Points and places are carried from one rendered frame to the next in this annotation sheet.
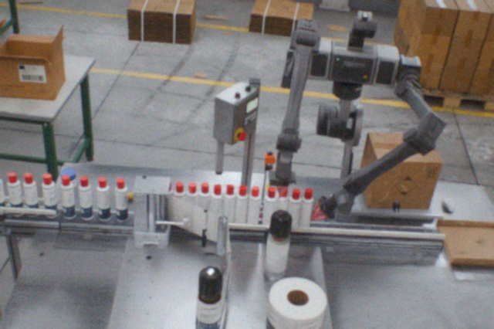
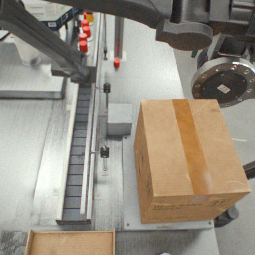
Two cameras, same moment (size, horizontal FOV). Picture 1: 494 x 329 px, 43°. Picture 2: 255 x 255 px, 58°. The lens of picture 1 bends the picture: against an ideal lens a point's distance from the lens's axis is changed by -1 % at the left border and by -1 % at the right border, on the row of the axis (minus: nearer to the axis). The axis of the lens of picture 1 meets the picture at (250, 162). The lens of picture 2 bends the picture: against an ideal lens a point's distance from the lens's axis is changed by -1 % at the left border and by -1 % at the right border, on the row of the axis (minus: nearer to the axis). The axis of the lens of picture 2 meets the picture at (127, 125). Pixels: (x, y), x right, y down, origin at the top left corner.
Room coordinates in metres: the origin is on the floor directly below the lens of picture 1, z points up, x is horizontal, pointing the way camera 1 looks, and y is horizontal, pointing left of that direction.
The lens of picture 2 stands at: (2.30, -1.04, 1.64)
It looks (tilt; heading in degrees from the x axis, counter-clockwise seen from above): 54 degrees down; 87
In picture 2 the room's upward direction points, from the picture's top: 6 degrees clockwise
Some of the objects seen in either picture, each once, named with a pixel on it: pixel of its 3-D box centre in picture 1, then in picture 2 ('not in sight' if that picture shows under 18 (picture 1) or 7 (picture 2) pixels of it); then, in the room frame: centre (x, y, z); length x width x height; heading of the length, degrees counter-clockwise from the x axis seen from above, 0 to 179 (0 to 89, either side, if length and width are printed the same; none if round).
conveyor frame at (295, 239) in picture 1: (253, 230); (90, 57); (2.12, -0.04, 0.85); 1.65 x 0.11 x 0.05; 94
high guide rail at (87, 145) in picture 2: (322, 210); (93, 81); (2.17, -0.33, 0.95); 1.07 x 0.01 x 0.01; 94
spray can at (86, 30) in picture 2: (282, 208); (88, 49); (2.13, -0.15, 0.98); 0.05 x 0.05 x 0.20
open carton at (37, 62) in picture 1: (29, 59); not in sight; (3.34, 1.35, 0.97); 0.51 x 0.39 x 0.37; 3
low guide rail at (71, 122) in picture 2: (322, 230); (76, 89); (2.10, -0.33, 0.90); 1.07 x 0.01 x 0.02; 94
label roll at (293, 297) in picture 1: (295, 312); not in sight; (1.58, -0.21, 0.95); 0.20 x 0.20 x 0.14
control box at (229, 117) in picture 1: (236, 113); not in sight; (2.20, 0.07, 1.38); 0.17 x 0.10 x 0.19; 149
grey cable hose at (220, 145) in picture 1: (220, 152); not in sight; (2.21, 0.13, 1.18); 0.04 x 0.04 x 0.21
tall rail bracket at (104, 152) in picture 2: (395, 216); (98, 158); (2.23, -0.66, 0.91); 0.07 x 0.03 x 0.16; 4
